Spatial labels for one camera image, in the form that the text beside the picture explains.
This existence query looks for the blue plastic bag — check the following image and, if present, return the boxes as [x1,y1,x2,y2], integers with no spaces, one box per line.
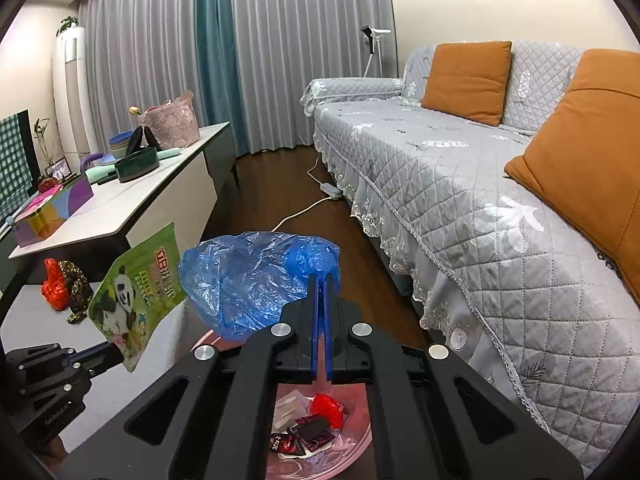
[179,232,340,341]

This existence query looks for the green panda snack bag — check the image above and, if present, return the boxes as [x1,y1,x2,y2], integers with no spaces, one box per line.
[88,223,186,372]

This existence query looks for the black red snack wrapper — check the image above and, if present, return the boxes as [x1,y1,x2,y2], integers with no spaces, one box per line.
[269,415,335,457]

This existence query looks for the pink trash basin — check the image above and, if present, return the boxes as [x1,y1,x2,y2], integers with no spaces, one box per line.
[188,328,374,480]

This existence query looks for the dark floral cloth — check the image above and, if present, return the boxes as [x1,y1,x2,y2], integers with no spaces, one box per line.
[58,260,93,324]

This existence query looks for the grey mat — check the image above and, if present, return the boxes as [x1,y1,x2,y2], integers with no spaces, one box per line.
[1,285,208,452]

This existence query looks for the orange plastic bag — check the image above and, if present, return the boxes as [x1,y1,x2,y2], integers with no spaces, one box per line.
[41,258,70,311]

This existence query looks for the white power strip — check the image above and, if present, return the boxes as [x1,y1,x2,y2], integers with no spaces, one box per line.
[320,182,342,200]

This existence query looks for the white tissue in basin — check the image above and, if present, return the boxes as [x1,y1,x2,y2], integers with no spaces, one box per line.
[271,389,310,434]

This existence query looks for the colourful rectangular box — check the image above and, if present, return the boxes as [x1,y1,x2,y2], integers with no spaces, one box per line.
[11,174,93,247]

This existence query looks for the grey quilted sofa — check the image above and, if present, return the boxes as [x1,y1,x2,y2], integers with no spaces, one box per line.
[300,41,639,479]

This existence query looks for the red teapot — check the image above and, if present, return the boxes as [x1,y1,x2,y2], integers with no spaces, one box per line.
[37,176,63,194]

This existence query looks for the dark green round box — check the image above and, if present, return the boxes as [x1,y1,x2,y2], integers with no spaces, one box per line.
[115,148,160,183]

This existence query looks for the checked cloth covered television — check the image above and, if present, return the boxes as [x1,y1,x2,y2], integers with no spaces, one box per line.
[0,110,40,220]

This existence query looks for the teal curtain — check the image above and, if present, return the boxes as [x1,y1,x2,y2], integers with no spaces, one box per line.
[194,0,250,156]

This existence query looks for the stacked coloured bowls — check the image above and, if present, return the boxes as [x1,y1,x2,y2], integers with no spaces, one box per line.
[108,130,134,159]

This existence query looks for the orange cushion far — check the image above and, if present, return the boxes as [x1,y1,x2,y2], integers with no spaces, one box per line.
[421,41,512,127]

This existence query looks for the orange cushion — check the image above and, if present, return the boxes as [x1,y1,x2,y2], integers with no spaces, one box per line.
[504,49,639,296]
[421,41,512,127]

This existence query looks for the white floor lamp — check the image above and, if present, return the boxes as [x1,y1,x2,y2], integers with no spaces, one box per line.
[360,25,392,77]

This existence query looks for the grey curtain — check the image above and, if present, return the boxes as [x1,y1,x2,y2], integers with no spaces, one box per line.
[78,0,397,154]

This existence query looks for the orange cushion near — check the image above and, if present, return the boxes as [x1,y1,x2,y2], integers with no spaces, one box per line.
[504,49,639,296]

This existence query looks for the white standing air conditioner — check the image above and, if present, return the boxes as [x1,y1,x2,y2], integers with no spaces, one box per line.
[52,25,100,172]

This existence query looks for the picture frame on cabinet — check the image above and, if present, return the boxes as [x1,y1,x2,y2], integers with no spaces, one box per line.
[46,157,73,181]

